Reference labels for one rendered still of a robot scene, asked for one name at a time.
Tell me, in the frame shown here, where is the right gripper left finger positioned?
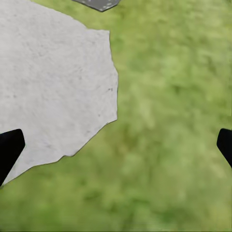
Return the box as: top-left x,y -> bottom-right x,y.
0,129 -> 25,186

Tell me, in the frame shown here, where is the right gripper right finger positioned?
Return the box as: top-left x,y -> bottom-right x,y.
217,129 -> 232,166

